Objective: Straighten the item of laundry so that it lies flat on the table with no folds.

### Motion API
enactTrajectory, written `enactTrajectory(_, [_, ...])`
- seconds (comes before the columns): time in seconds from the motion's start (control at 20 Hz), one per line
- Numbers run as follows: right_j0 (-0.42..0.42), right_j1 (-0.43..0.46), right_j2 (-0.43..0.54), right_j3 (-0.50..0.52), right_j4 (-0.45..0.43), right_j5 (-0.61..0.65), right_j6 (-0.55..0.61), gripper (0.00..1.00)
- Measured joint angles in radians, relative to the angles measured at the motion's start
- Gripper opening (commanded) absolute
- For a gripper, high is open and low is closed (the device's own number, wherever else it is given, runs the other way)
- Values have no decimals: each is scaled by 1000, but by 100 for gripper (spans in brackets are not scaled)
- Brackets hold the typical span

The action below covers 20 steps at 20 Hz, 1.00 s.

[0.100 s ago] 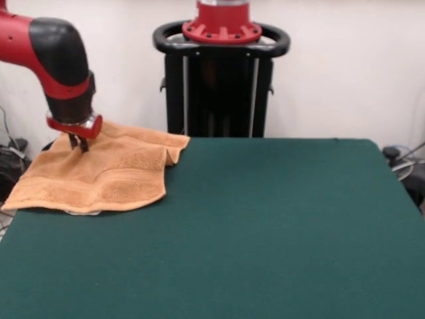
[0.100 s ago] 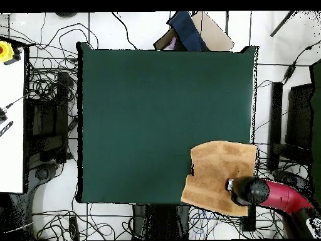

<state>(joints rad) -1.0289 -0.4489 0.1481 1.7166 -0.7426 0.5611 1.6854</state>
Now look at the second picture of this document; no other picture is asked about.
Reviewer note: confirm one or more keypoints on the tan terry towel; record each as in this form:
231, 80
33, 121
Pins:
215, 175

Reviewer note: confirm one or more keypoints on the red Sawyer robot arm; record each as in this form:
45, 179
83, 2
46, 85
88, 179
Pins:
281, 195

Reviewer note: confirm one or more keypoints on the dark green table cloth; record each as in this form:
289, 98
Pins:
138, 113

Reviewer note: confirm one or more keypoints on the dark blue cloth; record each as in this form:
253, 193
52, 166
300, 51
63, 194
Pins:
186, 30

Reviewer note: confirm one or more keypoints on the brown cardboard box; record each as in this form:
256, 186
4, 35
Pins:
215, 35

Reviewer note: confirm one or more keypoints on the black table leg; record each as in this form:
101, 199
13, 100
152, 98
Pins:
249, 221

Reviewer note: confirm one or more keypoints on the black power strip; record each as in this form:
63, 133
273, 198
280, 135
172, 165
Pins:
74, 228

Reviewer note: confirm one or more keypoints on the white side table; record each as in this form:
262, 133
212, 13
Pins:
11, 150

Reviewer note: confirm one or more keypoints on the black ribbed strip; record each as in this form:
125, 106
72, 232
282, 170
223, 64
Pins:
6, 128

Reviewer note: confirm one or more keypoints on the thin black rod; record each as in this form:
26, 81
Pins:
281, 25

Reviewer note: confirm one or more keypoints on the yellow emergency stop button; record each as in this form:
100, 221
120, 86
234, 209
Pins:
5, 51

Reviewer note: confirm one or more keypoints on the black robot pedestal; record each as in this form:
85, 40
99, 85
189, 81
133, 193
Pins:
160, 221

